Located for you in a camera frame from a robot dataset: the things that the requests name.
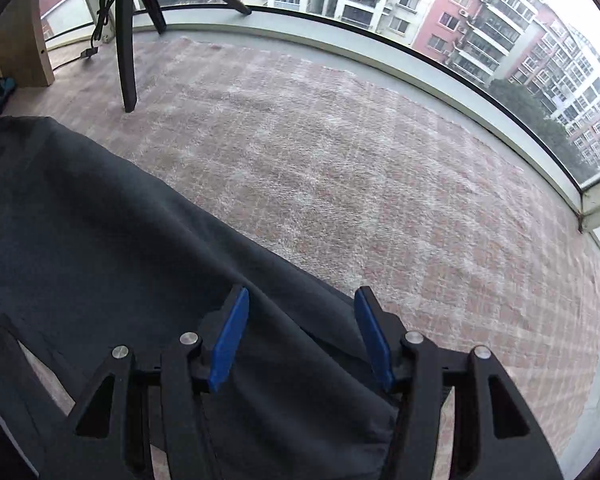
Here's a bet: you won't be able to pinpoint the light wooden cabinet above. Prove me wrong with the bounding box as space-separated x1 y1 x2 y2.
0 0 56 88

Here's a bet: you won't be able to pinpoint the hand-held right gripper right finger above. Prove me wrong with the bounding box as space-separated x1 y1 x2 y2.
354 286 563 480

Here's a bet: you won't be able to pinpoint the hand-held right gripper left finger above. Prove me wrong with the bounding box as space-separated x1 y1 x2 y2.
39 285 251 480

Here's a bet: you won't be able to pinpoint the black pants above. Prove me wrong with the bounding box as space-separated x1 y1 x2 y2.
0 116 401 480

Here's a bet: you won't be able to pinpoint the black tripod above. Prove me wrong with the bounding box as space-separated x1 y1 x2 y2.
115 0 253 113

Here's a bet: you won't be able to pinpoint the dark cable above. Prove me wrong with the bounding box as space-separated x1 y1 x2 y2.
82 0 117 61

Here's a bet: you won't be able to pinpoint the white window frame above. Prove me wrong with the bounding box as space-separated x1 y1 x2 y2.
37 0 600 416

